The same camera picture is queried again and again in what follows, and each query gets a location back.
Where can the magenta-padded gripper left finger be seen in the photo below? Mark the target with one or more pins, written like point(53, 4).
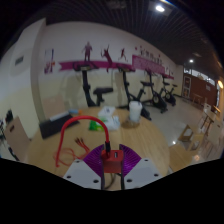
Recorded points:
point(80, 173)

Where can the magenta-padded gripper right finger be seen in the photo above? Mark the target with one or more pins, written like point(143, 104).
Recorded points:
point(143, 173)

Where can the red charger block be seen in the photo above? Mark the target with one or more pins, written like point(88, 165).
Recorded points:
point(112, 161)

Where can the green wet wipes pack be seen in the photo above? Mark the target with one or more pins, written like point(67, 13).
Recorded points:
point(95, 126)

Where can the round brown coaster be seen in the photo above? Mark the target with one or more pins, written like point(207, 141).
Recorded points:
point(128, 124)

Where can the orange and blue marker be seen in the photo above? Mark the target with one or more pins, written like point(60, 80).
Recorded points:
point(75, 111)

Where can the white cup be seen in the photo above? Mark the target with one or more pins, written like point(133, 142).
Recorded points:
point(135, 111)

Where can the white tissue pack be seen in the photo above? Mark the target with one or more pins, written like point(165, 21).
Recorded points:
point(106, 111)

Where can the plain wooden chair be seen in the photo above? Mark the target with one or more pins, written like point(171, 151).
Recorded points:
point(53, 106)

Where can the row of black exercise bikes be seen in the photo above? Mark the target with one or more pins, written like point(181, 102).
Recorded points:
point(87, 86)

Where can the small ceiling light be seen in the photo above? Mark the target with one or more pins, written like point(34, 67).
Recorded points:
point(191, 61)

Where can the large bright ceiling light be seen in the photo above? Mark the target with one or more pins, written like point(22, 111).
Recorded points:
point(160, 8)

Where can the wall poster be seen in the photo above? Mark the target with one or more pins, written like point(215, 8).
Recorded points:
point(49, 61)

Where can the grey wall sign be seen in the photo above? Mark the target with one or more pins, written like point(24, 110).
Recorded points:
point(19, 60)

